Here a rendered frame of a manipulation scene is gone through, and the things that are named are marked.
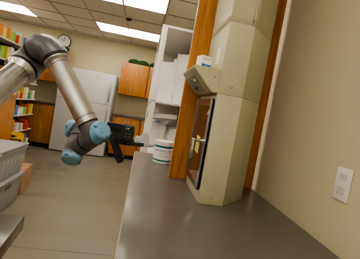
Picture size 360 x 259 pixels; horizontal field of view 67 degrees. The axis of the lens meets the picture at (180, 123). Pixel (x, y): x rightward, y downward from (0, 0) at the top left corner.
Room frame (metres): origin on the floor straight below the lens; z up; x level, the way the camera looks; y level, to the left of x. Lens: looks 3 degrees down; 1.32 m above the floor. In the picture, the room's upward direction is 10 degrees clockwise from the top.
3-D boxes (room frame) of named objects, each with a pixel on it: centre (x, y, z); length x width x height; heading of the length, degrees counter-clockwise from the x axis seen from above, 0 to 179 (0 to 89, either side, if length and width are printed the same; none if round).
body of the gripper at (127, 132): (1.13, 0.24, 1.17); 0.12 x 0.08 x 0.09; 99
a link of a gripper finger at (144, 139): (1.12, 0.13, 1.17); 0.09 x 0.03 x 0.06; 97
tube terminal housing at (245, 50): (1.30, -0.23, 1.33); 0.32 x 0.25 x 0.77; 8
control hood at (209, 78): (1.28, -0.05, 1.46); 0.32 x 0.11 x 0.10; 8
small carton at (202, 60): (1.23, -0.06, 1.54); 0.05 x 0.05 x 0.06; 27
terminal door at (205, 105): (1.28, -0.10, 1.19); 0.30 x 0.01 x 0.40; 8
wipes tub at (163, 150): (1.85, 0.08, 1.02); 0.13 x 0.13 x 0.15
